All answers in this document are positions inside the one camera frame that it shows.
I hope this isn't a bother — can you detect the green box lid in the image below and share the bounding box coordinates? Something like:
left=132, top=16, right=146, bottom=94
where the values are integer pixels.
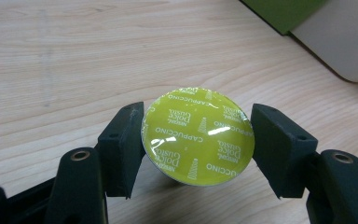
left=239, top=0, right=329, bottom=36

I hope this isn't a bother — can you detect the yellow-green coffee capsule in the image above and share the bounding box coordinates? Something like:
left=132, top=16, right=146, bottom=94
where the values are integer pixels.
left=140, top=87, right=256, bottom=188

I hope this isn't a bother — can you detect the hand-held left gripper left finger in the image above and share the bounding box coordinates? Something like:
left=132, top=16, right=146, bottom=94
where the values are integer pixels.
left=94, top=101, right=147, bottom=200

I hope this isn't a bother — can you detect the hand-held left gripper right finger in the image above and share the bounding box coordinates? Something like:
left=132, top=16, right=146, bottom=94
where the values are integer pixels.
left=250, top=103, right=320, bottom=199

